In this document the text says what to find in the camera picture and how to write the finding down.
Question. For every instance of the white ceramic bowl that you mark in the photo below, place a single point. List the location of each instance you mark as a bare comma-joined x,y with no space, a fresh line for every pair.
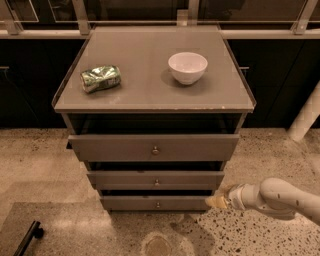
187,67

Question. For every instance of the black bar handle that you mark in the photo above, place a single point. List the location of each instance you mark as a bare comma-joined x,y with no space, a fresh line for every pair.
34,231

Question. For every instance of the grey drawer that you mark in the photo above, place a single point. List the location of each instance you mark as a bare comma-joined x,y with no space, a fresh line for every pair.
155,180
154,203
145,148

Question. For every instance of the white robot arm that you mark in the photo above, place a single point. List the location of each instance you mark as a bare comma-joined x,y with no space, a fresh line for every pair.
272,197

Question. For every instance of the round floor drain cover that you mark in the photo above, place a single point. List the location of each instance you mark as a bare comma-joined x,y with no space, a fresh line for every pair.
156,245

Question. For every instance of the white post leg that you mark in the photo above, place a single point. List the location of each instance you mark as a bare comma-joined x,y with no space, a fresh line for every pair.
307,116

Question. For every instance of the metal railing frame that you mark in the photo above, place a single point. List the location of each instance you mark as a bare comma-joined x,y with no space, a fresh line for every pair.
234,19

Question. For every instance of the grey drawer cabinet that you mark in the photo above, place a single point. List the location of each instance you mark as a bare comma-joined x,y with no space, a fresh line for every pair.
150,101

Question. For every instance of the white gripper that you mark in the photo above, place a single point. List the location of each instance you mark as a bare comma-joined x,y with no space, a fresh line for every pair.
236,196

